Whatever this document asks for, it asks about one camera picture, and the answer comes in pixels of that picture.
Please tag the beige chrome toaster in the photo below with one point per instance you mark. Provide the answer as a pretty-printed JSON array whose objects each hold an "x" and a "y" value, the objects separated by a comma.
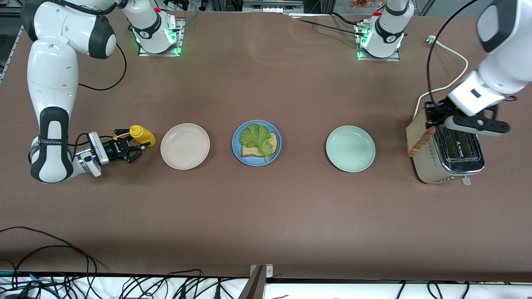
[{"x": 428, "y": 170}]

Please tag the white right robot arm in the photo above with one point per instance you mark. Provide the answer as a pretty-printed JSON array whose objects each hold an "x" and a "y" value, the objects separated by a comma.
[{"x": 54, "y": 74}]

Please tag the green lettuce leaf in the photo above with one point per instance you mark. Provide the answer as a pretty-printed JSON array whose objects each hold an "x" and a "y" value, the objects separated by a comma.
[{"x": 255, "y": 135}]

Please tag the white sheet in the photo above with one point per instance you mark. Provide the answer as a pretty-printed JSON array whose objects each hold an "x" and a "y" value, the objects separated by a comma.
[{"x": 332, "y": 292}]

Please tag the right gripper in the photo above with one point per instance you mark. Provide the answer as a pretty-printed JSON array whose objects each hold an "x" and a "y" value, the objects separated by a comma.
[{"x": 117, "y": 148}]

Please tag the yellow squeeze bottle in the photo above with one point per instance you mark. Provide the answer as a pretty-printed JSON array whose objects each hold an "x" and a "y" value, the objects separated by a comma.
[{"x": 143, "y": 135}]

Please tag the perforated metal side rail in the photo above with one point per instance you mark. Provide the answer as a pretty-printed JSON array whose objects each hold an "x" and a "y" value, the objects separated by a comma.
[{"x": 12, "y": 45}]

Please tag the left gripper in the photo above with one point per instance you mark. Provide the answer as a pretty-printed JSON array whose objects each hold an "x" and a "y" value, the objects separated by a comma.
[{"x": 441, "y": 111}]

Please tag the small metal bracket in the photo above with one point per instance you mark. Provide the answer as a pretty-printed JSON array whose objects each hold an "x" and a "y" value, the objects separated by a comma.
[{"x": 269, "y": 270}]

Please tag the orange snack packet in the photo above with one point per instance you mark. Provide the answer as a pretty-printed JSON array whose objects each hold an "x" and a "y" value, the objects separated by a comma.
[{"x": 365, "y": 3}]

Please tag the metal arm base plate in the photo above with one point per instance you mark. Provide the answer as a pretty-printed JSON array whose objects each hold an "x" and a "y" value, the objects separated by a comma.
[
  {"x": 378, "y": 59},
  {"x": 181, "y": 37}
]

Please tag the mint green plate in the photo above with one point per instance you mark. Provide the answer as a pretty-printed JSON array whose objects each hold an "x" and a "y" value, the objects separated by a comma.
[{"x": 350, "y": 148}]

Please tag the grey metal bar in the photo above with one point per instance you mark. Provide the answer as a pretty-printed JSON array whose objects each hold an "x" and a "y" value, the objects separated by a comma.
[{"x": 253, "y": 288}]

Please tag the blue plate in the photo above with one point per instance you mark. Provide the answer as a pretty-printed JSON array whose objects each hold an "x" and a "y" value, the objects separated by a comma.
[{"x": 257, "y": 162}]

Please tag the brown bread slice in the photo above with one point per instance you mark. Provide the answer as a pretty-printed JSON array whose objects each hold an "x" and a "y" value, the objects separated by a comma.
[
  {"x": 417, "y": 135},
  {"x": 249, "y": 151}
]

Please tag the grey network switch box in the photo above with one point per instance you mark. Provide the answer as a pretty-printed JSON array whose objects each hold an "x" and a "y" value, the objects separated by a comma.
[{"x": 272, "y": 5}]

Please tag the beige plate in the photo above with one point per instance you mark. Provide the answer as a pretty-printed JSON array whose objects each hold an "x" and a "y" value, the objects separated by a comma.
[{"x": 185, "y": 146}]

